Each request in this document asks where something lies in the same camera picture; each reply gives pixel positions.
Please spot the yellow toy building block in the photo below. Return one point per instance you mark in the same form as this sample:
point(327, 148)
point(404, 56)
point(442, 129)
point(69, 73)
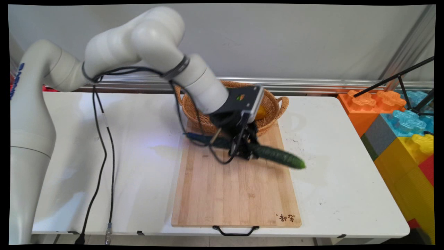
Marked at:
point(406, 173)

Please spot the bamboo cutting board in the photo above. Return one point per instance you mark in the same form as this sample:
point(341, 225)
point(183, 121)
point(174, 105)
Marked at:
point(236, 194)

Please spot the red plastic block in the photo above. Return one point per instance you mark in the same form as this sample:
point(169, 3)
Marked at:
point(50, 89)

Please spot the dark green cucumber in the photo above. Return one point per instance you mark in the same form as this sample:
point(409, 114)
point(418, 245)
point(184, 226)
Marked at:
point(281, 157)

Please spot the aluminium frame rail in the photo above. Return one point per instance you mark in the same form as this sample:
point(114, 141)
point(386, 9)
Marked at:
point(312, 85)

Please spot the silver black wrist camera box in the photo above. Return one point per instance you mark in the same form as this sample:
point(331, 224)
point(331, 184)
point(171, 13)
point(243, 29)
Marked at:
point(252, 99)

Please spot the grey toy building block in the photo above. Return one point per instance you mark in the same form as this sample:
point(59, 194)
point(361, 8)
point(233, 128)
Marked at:
point(380, 135)

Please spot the black tripod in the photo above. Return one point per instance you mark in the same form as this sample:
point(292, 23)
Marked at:
point(406, 74)

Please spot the light blue toy block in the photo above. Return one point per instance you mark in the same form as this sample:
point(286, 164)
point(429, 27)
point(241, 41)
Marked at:
point(418, 99)
point(406, 122)

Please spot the red toy building block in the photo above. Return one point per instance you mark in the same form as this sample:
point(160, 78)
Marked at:
point(427, 170)

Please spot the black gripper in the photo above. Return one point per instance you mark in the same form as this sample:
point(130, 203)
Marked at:
point(234, 125)

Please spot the orange toy building block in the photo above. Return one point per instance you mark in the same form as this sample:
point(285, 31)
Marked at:
point(360, 107)

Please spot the yellow round fruit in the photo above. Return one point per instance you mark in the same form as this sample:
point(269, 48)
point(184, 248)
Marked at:
point(261, 113)

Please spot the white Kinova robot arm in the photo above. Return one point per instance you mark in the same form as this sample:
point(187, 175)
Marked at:
point(114, 52)

